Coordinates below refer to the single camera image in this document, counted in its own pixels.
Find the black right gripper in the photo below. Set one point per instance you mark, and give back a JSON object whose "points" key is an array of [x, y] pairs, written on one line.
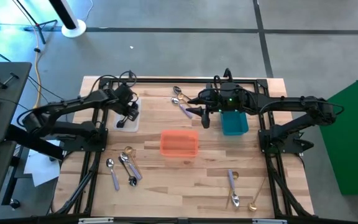
{"points": [[216, 101]]}

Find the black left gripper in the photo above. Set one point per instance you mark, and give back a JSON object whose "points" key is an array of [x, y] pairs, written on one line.
{"points": [[126, 96]]}

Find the clear plastic bin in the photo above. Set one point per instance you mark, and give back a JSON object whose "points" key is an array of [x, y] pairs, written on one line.
{"points": [[137, 126]]}

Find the silver spoons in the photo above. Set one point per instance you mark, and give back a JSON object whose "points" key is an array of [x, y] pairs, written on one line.
{"points": [[176, 89]]}

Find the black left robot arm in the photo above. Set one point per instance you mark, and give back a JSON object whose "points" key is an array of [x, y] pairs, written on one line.
{"points": [[73, 102]]}

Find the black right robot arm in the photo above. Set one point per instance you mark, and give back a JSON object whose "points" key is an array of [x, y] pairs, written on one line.
{"points": [[291, 101]]}

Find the teal plastic bin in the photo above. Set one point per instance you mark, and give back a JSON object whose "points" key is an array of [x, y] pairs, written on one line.
{"points": [[235, 124]]}

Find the orange plastic bin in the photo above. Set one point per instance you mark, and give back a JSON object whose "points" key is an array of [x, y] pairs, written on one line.
{"points": [[179, 143]]}

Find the black diagonal bar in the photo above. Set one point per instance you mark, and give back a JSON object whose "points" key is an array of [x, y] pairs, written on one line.
{"points": [[42, 150]]}

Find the white paper sheets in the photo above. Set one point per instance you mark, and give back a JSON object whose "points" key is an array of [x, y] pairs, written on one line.
{"points": [[42, 168]]}

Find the grey desk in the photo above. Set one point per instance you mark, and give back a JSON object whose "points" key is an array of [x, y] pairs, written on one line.
{"points": [[11, 93]]}

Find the black tripod stand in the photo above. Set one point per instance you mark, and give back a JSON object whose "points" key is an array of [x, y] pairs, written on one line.
{"points": [[38, 25]]}

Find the green panel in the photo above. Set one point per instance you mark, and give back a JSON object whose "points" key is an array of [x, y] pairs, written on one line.
{"points": [[353, 140]]}

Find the black metal table frame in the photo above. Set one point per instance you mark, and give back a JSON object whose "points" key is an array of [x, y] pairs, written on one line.
{"points": [[182, 80]]}

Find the black frame clamp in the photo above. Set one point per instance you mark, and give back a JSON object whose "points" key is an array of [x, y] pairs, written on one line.
{"points": [[227, 74], [130, 74]]}

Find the white pedestal black pole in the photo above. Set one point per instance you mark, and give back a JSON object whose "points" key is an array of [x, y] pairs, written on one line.
{"points": [[73, 31]]}

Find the white metal bracket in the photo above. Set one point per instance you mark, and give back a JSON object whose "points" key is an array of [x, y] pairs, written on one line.
{"points": [[269, 221], [95, 220]]}

